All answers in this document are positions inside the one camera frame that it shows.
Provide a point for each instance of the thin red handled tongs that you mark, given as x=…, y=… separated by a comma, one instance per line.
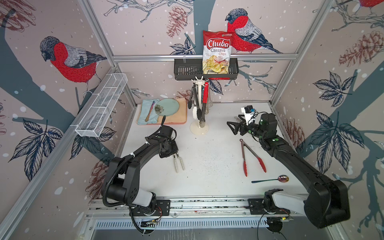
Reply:
x=202, y=120

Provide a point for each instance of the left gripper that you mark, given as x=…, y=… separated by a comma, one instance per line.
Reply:
x=175, y=149

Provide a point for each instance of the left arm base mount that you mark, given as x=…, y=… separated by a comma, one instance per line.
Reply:
x=160, y=208

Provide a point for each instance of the dark wall basket shelf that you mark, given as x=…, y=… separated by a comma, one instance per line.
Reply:
x=188, y=69

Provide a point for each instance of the orange cutting board mat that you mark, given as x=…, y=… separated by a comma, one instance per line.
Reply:
x=180, y=117

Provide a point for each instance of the light green plate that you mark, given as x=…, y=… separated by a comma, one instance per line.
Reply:
x=167, y=107

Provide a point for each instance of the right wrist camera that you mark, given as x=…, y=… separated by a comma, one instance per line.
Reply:
x=249, y=114

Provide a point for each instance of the teal cloth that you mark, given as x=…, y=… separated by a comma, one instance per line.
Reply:
x=145, y=107

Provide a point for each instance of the Chuba cassava chips bag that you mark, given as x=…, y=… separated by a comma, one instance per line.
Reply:
x=217, y=52

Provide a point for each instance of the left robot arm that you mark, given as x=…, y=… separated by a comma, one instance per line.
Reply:
x=121, y=185

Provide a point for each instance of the all steel slotted tongs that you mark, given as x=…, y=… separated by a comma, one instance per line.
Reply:
x=209, y=100

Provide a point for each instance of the cream utensil rack stand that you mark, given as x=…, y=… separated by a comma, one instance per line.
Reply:
x=200, y=95

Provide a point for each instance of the pink handled utensil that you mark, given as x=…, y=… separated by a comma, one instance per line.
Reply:
x=150, y=111

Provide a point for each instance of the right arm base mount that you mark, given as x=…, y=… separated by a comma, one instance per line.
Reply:
x=256, y=207

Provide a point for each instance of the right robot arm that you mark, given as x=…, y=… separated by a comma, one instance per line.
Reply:
x=327, y=202

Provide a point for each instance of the white wire mesh shelf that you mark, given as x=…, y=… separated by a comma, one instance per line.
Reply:
x=98, y=113

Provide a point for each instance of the black steel tongs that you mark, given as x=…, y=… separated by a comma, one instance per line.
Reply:
x=193, y=99

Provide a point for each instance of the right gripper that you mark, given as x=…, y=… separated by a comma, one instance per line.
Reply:
x=242, y=126

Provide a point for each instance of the iridescent spoon dark handle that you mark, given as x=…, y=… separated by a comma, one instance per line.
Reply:
x=281, y=178

